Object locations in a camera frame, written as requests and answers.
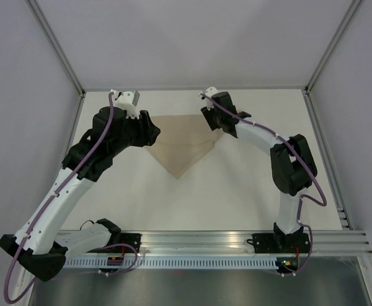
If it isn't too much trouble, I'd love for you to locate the purple cable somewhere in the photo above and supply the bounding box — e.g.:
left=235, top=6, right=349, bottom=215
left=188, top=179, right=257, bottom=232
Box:
left=3, top=92, right=139, bottom=303
left=201, top=92, right=327, bottom=277

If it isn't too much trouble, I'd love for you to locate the beige cloth napkin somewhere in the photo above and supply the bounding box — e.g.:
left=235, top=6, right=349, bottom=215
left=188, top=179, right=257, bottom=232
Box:
left=147, top=114, right=238, bottom=179

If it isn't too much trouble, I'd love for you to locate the right aluminium frame post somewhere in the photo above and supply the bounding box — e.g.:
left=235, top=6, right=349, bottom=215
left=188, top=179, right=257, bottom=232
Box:
left=303, top=0, right=364, bottom=96

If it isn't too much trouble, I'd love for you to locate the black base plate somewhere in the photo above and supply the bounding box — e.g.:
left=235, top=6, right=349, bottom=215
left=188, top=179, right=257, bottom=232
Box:
left=246, top=233, right=311, bottom=254
left=108, top=233, right=141, bottom=254

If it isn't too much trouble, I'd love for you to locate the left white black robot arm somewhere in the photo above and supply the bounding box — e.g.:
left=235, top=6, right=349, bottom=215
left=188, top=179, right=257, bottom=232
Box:
left=0, top=106, right=161, bottom=282

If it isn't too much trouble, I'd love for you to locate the white slotted cable duct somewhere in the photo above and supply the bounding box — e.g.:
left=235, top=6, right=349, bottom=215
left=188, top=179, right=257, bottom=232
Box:
left=64, top=255, right=277, bottom=270

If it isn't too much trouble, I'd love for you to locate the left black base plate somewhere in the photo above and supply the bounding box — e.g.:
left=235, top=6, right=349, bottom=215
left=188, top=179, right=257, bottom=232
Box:
left=108, top=233, right=141, bottom=254

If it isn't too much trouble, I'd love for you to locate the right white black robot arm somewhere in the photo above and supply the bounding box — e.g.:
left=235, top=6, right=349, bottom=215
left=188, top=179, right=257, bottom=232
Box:
left=200, top=87, right=317, bottom=252

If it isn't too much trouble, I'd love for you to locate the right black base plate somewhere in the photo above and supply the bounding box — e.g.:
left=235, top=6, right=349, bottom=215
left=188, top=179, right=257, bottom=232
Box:
left=246, top=233, right=311, bottom=254

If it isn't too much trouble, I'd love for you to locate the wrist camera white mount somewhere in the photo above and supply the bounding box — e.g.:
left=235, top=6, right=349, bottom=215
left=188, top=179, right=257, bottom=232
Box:
left=199, top=87, right=218, bottom=110
left=110, top=89, right=140, bottom=119

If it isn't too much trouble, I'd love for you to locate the aluminium mounting rail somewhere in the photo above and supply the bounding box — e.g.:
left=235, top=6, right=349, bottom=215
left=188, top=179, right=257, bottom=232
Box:
left=55, top=230, right=372, bottom=256

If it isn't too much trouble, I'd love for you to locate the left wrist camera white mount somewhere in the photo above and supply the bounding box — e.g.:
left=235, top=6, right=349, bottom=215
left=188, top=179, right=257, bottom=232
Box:
left=110, top=89, right=140, bottom=119

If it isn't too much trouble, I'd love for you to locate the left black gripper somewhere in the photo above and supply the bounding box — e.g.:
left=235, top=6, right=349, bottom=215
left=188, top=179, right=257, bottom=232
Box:
left=110, top=110, right=161, bottom=157

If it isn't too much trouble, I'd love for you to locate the aluminium frame post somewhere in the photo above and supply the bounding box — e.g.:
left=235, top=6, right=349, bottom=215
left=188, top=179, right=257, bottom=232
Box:
left=25, top=0, right=85, bottom=98
left=303, top=0, right=364, bottom=96

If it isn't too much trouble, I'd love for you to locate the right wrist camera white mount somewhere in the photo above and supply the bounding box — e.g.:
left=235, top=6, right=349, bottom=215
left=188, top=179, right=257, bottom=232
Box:
left=199, top=87, right=218, bottom=110

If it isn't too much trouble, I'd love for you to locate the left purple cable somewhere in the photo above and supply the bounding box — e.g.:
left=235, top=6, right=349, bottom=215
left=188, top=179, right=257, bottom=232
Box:
left=3, top=92, right=139, bottom=303

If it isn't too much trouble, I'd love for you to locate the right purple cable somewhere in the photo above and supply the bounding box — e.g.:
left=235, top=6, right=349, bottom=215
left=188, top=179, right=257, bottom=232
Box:
left=201, top=92, right=327, bottom=277

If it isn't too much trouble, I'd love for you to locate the left aluminium frame post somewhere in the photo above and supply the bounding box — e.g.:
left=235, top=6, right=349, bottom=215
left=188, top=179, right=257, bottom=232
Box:
left=25, top=0, right=85, bottom=98

